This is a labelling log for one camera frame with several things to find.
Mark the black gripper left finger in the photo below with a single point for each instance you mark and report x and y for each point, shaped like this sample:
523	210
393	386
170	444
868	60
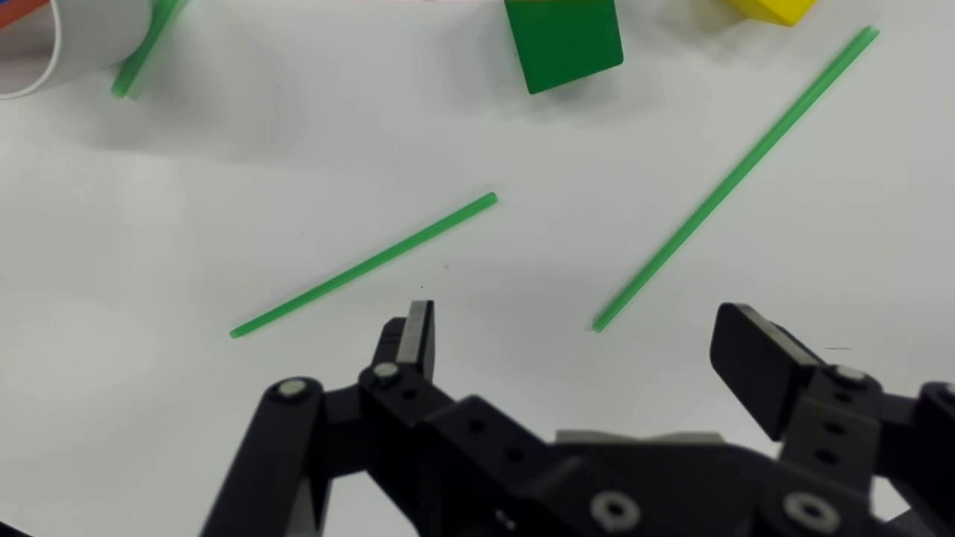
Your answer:
419	436

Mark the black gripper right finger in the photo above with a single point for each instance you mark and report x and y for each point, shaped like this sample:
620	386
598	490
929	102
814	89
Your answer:
846	427

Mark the yellow block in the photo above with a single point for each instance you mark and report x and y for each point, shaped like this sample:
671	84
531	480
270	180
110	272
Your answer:
771	8

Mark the short green straw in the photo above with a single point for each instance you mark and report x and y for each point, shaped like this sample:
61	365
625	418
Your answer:
361	266

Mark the long green straw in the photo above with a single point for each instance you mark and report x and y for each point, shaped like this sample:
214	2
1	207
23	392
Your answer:
735	180

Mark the white cup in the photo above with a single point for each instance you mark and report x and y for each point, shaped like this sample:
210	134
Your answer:
77	31

